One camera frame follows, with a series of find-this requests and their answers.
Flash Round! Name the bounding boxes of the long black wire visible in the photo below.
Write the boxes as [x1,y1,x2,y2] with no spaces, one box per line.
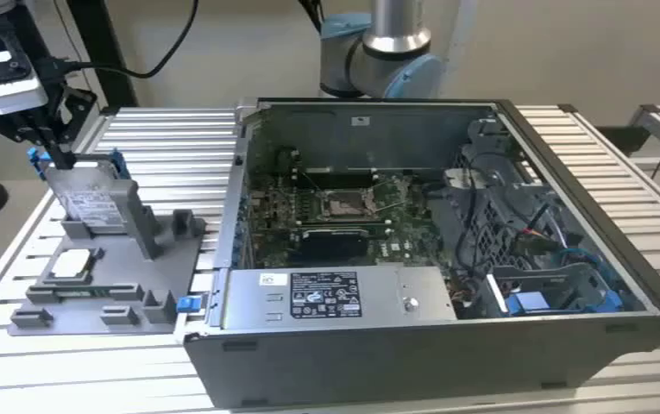
[456,153,516,277]

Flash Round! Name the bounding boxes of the thin metal locking lever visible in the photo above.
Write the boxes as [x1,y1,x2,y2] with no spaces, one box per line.
[299,168,328,193]

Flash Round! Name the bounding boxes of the green motherboard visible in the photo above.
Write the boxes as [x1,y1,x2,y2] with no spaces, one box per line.
[246,170,457,268]

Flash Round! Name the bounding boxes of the blue wire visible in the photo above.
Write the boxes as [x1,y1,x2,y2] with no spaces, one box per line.
[552,246,616,295]

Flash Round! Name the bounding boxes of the grey perforated metal bracket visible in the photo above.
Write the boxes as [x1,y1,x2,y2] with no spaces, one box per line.
[427,141,562,277]

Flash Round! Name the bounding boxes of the green RAM stick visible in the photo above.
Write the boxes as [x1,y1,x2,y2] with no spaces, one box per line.
[54,287,117,299]

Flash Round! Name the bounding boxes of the dark grey PC case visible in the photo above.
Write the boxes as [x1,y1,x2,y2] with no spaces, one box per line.
[182,97,660,410]

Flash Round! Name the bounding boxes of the grey metal disk bay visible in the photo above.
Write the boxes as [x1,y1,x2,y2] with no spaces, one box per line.
[488,260,624,318]

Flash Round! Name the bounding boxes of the CPU socket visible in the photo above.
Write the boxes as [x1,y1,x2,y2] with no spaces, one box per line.
[317,189,375,217]

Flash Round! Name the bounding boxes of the black hanging cables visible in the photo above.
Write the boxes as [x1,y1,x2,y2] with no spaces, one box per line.
[297,0,325,25]

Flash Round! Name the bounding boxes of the metal socket cover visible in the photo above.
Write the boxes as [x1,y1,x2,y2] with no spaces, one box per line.
[364,174,412,213]

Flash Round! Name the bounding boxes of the black RAM slot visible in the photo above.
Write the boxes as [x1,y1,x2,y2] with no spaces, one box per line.
[299,217,393,226]

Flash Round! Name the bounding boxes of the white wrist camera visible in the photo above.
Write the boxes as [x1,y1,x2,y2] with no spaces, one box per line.
[0,36,50,116]

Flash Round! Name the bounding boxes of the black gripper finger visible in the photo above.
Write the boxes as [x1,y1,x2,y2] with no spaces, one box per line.
[53,85,100,171]
[0,101,56,153]

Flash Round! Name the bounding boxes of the black graphics card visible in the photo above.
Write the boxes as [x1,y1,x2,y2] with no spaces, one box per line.
[300,228,372,265]

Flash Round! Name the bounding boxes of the black upright post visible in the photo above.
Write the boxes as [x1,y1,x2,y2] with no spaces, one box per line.
[68,0,138,116]

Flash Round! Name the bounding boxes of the silver power supply unit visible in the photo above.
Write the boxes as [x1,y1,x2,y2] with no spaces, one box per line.
[220,266,459,331]

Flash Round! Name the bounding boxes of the grey parts rack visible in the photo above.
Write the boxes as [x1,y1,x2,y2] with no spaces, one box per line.
[5,179,209,336]

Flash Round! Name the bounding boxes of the hard disk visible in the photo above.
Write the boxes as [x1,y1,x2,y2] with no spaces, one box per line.
[27,147,130,226]

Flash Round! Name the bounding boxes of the red yellow power wire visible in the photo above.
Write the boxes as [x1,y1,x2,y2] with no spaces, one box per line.
[516,228,584,260]

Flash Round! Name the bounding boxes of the blue plastic bay carrier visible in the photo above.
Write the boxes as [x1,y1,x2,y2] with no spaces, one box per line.
[506,292,554,312]

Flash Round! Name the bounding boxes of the silver CPU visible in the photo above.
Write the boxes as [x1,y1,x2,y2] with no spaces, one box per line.
[52,248,92,278]

